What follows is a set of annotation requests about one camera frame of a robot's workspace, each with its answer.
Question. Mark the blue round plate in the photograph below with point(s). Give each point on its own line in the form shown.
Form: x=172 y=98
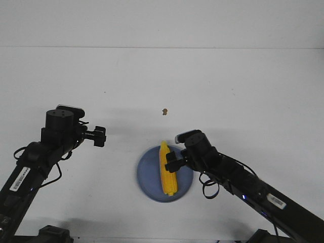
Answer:
x=148 y=178

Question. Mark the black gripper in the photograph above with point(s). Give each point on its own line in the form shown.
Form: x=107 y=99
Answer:
x=82 y=133
x=174 y=164

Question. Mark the small brown table stain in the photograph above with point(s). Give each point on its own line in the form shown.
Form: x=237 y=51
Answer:
x=164 y=111

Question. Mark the yellow corn cob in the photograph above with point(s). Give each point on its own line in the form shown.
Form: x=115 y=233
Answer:
x=168 y=180

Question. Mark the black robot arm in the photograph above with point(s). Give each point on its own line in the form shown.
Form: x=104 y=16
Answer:
x=238 y=179
x=63 y=132

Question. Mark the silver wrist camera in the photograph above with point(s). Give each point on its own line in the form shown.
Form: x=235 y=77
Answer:
x=77 y=112
x=180 y=138

